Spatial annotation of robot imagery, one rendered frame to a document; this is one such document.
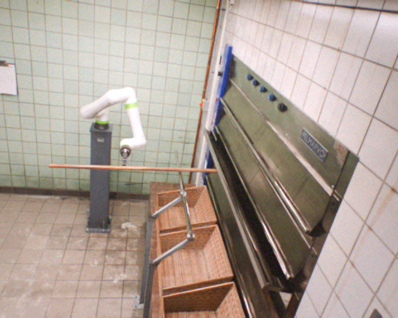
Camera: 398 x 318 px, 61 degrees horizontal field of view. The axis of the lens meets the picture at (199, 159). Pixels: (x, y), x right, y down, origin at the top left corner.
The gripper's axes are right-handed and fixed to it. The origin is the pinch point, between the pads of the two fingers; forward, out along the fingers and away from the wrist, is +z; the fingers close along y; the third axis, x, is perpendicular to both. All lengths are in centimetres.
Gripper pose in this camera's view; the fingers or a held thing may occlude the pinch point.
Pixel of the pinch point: (124, 163)
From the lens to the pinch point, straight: 277.1
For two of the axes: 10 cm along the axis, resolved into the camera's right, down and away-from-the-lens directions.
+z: 1.5, 4.6, -8.7
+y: -1.5, 8.8, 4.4
